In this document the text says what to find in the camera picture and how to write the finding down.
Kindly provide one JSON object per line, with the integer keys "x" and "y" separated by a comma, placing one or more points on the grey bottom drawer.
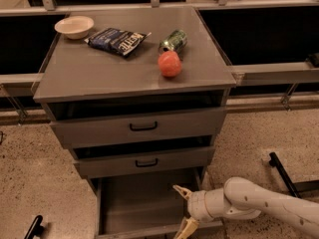
{"x": 143, "y": 206}

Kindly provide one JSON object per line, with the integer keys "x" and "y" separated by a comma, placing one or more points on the grey drawer cabinet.
{"x": 83, "y": 83}

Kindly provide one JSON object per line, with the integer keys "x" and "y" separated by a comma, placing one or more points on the grey top drawer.
{"x": 79, "y": 133}

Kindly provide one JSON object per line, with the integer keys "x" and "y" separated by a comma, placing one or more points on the green soda can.
{"x": 175, "y": 41}

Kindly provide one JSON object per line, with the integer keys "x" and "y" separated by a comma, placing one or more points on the white bowl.
{"x": 75, "y": 27}

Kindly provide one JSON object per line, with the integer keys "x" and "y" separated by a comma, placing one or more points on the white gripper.
{"x": 195, "y": 205}

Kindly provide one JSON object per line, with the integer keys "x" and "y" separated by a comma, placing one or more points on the grey drawer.
{"x": 143, "y": 206}
{"x": 144, "y": 162}
{"x": 79, "y": 133}

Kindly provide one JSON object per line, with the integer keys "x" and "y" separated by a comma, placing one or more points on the blue chip bag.
{"x": 116, "y": 41}

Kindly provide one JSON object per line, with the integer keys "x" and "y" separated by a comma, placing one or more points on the red apple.
{"x": 169, "y": 64}

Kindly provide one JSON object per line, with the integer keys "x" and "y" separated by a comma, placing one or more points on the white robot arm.
{"x": 242, "y": 199}

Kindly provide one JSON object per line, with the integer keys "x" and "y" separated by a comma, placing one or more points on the black right base leg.
{"x": 294, "y": 188}

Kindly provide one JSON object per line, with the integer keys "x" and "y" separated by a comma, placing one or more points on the black base leg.
{"x": 36, "y": 229}
{"x": 294, "y": 188}

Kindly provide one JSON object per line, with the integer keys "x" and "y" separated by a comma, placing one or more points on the grey middle drawer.
{"x": 144, "y": 162}

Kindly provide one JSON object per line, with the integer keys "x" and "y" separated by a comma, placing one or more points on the grey metal railing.
{"x": 15, "y": 86}

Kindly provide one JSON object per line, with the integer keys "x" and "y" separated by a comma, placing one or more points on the black left base leg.
{"x": 36, "y": 229}

